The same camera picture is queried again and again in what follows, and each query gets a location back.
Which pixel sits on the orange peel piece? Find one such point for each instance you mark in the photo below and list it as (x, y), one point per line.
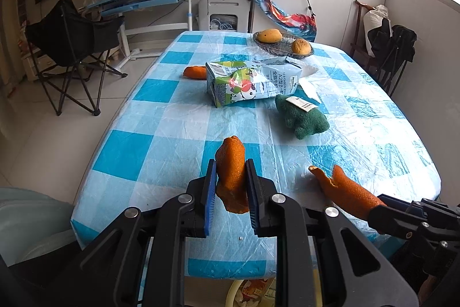
(231, 166)
(348, 190)
(194, 72)

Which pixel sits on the rough-skinned yellow mango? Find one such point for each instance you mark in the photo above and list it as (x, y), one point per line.
(301, 46)

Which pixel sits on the black folding chair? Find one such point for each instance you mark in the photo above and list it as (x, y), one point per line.
(68, 37)
(402, 41)

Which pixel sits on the person's right hand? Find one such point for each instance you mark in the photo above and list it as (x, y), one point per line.
(429, 292)

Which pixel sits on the dark wooden chair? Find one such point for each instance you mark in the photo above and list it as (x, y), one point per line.
(358, 33)

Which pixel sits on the white tissue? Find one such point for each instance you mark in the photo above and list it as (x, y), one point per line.
(309, 89)

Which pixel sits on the pale grey chair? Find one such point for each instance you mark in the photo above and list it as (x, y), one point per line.
(32, 220)

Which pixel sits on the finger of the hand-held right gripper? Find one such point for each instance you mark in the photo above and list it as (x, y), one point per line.
(395, 220)
(402, 201)

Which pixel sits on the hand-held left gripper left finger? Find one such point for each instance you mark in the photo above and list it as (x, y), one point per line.
(210, 199)

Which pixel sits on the white stuffed sack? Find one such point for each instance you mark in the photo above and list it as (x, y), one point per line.
(373, 19)

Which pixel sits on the white plastic stool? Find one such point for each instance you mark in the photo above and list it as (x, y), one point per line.
(224, 6)

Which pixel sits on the smooth yellow mango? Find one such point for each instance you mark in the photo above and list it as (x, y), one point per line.
(270, 35)

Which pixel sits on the ribbed glass fruit bowl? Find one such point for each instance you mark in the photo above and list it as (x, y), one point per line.
(284, 46)

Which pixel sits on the green plush toy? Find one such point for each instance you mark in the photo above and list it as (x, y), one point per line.
(305, 120)

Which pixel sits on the pale blue milk carton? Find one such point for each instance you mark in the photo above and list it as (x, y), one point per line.
(244, 84)

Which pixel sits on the blue white checked tablecloth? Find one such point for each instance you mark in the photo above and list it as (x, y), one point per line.
(172, 134)

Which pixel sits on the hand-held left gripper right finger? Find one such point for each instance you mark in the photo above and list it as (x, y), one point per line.
(251, 199)

